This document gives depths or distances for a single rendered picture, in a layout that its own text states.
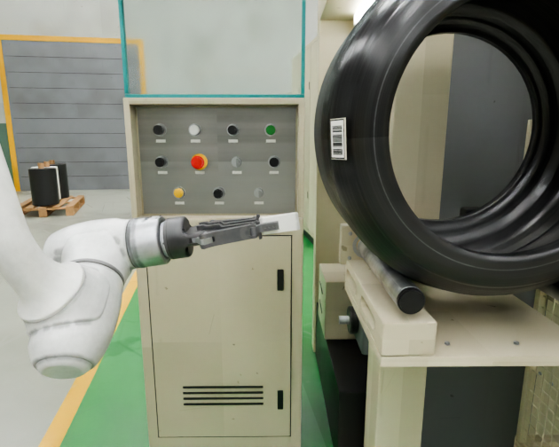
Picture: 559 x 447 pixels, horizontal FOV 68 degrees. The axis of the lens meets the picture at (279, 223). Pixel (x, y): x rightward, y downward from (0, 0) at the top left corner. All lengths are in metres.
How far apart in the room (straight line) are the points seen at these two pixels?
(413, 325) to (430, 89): 0.56
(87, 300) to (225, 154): 0.82
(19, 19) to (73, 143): 2.51
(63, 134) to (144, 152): 8.59
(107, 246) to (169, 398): 0.97
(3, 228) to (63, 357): 0.19
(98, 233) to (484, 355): 0.67
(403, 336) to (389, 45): 0.44
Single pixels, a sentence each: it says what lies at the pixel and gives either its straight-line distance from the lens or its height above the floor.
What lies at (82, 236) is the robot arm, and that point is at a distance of 0.77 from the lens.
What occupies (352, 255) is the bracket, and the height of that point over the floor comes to 0.87.
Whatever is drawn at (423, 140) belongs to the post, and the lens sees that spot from 1.04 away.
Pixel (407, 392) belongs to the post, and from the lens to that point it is 1.24.
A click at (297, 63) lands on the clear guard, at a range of 1.35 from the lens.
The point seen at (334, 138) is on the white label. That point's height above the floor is 1.15.
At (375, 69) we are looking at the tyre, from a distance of 0.64.
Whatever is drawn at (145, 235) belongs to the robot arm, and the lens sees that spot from 0.74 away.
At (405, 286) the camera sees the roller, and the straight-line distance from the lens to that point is 0.71.
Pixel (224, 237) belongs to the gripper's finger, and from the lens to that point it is 0.70.
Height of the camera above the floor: 1.16
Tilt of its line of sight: 12 degrees down
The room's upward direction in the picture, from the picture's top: straight up
